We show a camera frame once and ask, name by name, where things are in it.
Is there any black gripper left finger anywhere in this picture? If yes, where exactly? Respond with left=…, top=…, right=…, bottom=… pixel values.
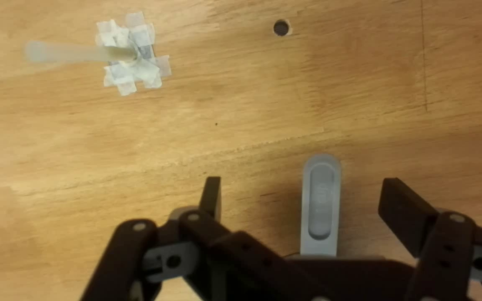
left=81, top=175, right=310, bottom=301

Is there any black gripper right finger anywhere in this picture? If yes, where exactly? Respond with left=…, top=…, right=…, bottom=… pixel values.
left=379, top=177, right=482, bottom=301

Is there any grey measuring cup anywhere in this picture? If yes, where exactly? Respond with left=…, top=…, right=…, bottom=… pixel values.
left=298, top=153, right=345, bottom=259

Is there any clear plastic stick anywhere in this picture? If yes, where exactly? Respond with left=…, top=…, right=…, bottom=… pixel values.
left=24, top=38, right=143, bottom=65

